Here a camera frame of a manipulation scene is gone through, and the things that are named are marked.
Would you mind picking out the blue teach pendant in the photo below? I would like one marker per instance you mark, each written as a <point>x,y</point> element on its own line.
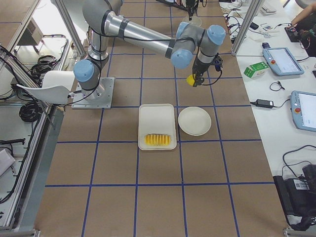
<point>303,109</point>
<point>282,62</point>

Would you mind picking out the beige ceramic bowl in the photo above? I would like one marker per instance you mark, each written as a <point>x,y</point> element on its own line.
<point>194,20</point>

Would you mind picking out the yellow lemon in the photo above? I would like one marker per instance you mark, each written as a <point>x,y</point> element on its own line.
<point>190,80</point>

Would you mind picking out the upper blue teach pendant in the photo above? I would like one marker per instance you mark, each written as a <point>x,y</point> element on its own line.
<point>282,62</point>

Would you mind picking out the sliced yellow fruit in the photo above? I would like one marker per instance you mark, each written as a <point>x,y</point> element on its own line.
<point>157,139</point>

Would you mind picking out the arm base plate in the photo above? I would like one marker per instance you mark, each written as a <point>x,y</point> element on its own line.
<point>100,98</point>

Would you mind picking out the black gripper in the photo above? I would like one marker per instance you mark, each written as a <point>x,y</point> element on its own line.
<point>200,66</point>
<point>189,5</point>

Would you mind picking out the green white carton box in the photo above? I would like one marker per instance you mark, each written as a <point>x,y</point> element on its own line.
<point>256,70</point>

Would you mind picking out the cream round plate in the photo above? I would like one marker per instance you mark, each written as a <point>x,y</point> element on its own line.
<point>194,121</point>

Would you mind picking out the lower blue teach pendant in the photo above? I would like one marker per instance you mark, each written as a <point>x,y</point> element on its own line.
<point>303,109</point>

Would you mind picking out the aluminium frame post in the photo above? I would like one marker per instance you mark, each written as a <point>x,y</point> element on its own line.
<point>251,12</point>

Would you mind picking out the white plastic chair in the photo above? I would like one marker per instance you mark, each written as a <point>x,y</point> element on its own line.
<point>56,86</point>

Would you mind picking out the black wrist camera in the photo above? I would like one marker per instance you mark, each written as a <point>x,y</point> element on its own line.
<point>217,63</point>

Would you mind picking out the cream rectangular tray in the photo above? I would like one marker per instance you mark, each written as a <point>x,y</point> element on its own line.
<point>156,119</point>

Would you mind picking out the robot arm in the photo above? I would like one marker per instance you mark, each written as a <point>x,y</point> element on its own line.
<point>193,45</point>

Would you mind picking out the black power adapter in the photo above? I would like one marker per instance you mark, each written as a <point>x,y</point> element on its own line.
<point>264,103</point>

